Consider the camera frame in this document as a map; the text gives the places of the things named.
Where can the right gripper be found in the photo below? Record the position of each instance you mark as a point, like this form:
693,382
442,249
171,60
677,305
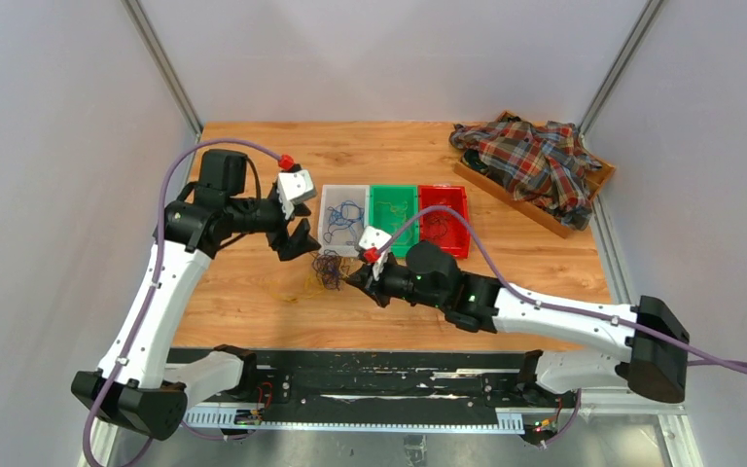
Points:
373,288

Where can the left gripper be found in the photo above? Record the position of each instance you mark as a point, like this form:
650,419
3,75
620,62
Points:
300,242

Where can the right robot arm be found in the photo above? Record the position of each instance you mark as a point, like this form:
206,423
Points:
632,346

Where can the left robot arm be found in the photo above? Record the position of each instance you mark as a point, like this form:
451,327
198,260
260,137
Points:
131,387

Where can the white plastic bin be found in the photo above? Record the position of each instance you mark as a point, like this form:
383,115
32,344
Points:
343,214

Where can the green plastic bin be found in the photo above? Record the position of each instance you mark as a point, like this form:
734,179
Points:
390,207

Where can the red plastic bin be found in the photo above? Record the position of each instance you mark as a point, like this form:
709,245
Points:
440,227

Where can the wooden tray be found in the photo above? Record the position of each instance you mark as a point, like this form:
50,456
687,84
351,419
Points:
596,174

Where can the plaid shirt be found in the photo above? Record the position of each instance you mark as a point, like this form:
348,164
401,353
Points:
534,164

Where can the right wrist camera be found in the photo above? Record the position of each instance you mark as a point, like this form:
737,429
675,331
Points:
371,246

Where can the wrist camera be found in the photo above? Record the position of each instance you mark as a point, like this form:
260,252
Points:
294,190
371,246

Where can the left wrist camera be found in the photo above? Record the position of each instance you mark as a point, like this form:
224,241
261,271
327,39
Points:
294,190

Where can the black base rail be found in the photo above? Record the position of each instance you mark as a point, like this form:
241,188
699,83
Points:
391,391

